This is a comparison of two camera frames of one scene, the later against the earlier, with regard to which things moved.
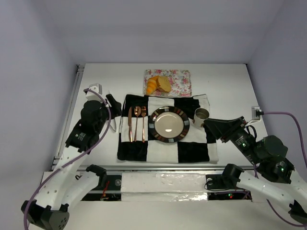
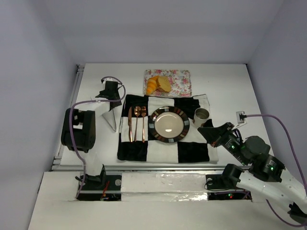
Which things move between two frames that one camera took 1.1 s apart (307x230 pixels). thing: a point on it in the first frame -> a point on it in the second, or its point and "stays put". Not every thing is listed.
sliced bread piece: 165,86 stays put
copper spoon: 137,112 stays put
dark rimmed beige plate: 169,124 stays put
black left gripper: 114,105 -> 107,96
